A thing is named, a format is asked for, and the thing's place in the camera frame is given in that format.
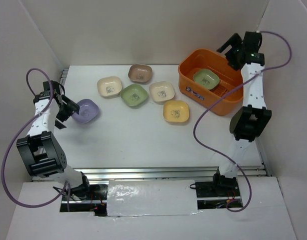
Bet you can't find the aluminium rail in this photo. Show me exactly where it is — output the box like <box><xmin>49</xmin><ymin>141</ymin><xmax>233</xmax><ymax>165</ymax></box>
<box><xmin>68</xmin><ymin>166</ymin><xmax>272</xmax><ymax>181</ymax></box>

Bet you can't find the cream square plate left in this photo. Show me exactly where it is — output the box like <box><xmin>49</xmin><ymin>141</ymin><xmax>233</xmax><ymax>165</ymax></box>
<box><xmin>97</xmin><ymin>76</ymin><xmax>123</xmax><ymax>98</ymax></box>

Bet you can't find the orange plastic bin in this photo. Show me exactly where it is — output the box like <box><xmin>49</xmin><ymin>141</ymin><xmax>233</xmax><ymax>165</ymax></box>
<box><xmin>178</xmin><ymin>48</ymin><xmax>243</xmax><ymax>108</ymax></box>

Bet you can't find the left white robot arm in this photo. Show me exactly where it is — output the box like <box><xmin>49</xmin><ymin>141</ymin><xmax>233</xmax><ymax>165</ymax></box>
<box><xmin>16</xmin><ymin>81</ymin><xmax>92</xmax><ymax>200</ymax></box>

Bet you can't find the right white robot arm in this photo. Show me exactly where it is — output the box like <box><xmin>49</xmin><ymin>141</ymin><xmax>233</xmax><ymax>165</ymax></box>
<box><xmin>211</xmin><ymin>31</ymin><xmax>272</xmax><ymax>196</ymax></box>

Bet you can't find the purple square plate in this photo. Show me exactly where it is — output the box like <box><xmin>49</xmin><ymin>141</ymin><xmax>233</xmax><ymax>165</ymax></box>
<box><xmin>71</xmin><ymin>98</ymin><xmax>100</xmax><ymax>124</ymax></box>

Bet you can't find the green square plate front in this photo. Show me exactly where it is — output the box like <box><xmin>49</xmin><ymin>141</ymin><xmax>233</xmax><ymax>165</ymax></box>
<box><xmin>193</xmin><ymin>68</ymin><xmax>220</xmax><ymax>90</ymax></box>

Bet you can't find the brown square plate rear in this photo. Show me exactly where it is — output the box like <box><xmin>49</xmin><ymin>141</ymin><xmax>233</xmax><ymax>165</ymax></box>
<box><xmin>128</xmin><ymin>64</ymin><xmax>153</xmax><ymax>84</ymax></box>

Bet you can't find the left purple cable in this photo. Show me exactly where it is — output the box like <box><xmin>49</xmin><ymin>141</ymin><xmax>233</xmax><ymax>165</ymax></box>
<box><xmin>0</xmin><ymin>68</ymin><xmax>72</xmax><ymax>212</ymax></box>

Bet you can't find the white foil cover plate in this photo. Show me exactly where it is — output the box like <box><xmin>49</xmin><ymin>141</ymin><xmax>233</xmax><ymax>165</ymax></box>
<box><xmin>106</xmin><ymin>179</ymin><xmax>198</xmax><ymax>217</ymax></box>

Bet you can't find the cream square plate right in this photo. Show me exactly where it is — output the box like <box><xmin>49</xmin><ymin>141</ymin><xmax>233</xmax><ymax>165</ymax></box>
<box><xmin>149</xmin><ymin>81</ymin><xmax>175</xmax><ymax>103</ymax></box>

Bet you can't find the green square plate centre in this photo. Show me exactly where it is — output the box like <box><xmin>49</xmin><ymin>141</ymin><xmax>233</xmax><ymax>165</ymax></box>
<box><xmin>120</xmin><ymin>84</ymin><xmax>148</xmax><ymax>108</ymax></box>

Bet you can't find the yellow square plate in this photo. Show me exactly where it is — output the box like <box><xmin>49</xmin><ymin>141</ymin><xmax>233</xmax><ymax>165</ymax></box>
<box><xmin>163</xmin><ymin>100</ymin><xmax>190</xmax><ymax>124</ymax></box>

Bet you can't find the green square plate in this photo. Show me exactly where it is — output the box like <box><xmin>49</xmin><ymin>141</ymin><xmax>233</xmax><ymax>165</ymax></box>
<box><xmin>193</xmin><ymin>68</ymin><xmax>220</xmax><ymax>90</ymax></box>
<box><xmin>120</xmin><ymin>84</ymin><xmax>148</xmax><ymax>108</ymax></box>

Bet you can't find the cream square plate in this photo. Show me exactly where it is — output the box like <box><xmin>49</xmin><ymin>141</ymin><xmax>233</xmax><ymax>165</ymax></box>
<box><xmin>149</xmin><ymin>81</ymin><xmax>175</xmax><ymax>103</ymax></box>
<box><xmin>97</xmin><ymin>76</ymin><xmax>123</xmax><ymax>98</ymax></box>

